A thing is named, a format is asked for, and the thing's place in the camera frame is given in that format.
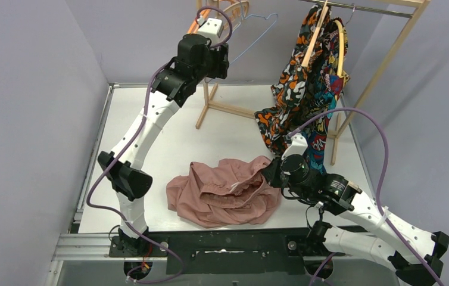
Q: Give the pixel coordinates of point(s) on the colourful comic print shorts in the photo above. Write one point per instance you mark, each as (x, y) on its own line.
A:
(323, 95)

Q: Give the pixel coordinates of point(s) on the orange camouflage shorts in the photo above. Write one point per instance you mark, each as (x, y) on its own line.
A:
(293, 85)

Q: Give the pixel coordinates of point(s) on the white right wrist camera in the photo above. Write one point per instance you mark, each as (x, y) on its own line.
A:
(298, 146)

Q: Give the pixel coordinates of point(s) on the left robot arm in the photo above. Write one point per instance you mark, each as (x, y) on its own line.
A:
(198, 57)

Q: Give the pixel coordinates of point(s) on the curved wooden hanger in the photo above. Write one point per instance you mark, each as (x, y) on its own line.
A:
(341, 57)

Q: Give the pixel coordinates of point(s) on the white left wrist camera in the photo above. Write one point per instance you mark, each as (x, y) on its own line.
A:
(212, 28)

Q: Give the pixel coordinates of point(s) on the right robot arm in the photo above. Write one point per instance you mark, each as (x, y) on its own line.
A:
(413, 254)

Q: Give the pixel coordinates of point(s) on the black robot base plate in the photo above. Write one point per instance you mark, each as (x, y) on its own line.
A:
(251, 251)

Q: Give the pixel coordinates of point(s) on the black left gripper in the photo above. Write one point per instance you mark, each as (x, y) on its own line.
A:
(217, 61)

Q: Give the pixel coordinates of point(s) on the straight wooden hanger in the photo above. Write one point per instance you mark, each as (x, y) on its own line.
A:
(315, 35)

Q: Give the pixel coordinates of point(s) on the beige notched wooden hanger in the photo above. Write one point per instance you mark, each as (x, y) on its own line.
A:
(236, 10)

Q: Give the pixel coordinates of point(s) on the pink shorts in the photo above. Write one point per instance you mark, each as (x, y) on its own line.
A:
(232, 193)

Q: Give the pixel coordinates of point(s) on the orange plastic hanger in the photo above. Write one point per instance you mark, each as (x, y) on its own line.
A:
(222, 4)

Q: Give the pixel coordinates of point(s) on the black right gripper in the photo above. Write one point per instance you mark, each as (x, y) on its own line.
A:
(271, 173)

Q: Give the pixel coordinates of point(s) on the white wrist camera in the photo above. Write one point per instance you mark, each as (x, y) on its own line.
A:
(212, 28)
(298, 146)

